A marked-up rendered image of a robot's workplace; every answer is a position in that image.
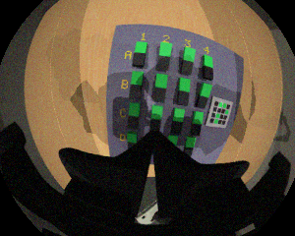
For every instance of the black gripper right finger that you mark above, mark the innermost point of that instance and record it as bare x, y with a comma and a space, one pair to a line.
178, 176

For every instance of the grey switch panel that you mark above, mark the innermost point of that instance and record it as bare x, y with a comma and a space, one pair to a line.
180, 83

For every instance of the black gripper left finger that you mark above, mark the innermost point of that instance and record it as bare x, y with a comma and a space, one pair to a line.
124, 174

